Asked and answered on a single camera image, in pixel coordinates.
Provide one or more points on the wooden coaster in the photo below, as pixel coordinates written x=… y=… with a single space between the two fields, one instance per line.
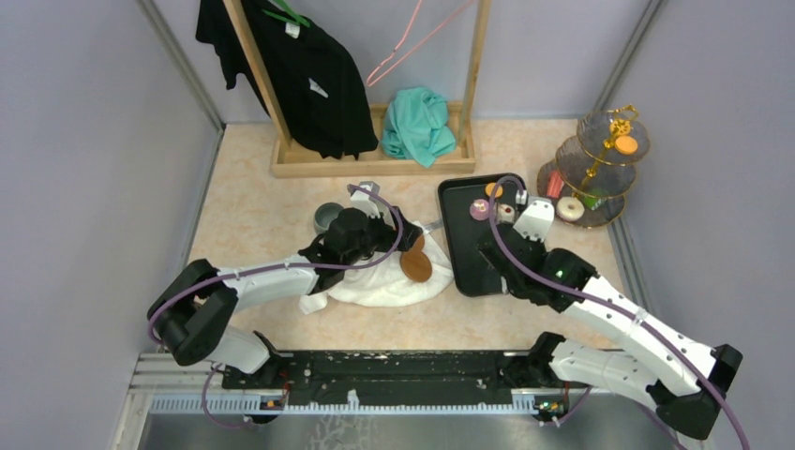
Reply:
x=416 y=266
x=418 y=244

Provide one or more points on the white glazed donut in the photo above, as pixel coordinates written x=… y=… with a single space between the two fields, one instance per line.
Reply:
x=570 y=209

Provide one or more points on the grey-blue ceramic mug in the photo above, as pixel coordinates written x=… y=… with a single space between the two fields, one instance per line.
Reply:
x=324 y=215

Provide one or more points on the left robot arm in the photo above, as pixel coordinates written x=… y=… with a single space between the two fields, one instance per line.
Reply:
x=192 y=318

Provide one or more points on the pink cupcake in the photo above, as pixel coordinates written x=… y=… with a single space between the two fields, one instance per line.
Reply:
x=479 y=209

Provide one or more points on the green cake slice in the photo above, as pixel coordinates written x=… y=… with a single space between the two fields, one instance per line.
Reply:
x=594 y=199

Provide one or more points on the three-tier glass stand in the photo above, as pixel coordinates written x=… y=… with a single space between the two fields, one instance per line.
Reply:
x=588 y=160

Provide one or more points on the chocolate biscuit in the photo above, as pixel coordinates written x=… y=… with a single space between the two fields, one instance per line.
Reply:
x=506 y=213

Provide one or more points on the black baking tray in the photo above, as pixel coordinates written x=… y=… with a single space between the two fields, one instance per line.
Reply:
x=472 y=274

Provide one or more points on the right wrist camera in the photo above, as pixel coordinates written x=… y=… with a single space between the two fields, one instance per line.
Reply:
x=535 y=216

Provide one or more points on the teal cloth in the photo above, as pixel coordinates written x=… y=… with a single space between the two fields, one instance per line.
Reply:
x=415 y=127

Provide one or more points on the orange macaron on stand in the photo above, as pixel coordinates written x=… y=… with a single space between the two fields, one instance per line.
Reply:
x=625 y=145

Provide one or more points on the red cake slice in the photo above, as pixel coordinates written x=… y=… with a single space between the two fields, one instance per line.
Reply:
x=555 y=185

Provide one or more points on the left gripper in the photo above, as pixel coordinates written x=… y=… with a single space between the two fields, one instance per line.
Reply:
x=388 y=232

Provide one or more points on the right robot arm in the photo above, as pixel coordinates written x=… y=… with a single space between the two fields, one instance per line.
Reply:
x=682 y=381

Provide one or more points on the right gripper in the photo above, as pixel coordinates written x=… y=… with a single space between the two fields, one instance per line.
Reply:
x=537 y=244

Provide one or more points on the green hanger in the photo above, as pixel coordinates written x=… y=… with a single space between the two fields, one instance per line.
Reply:
x=283 y=12

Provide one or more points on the white towel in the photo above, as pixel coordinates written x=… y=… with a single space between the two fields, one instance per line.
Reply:
x=385 y=285

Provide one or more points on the orange biscuit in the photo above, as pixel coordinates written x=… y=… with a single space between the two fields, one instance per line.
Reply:
x=493 y=190

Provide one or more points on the wooden clothes rack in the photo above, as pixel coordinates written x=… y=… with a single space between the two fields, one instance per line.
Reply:
x=290 y=159

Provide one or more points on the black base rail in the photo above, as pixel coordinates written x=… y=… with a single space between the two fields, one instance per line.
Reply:
x=396 y=379

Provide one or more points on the black t-shirt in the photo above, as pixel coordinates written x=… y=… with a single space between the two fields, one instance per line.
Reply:
x=317 y=83

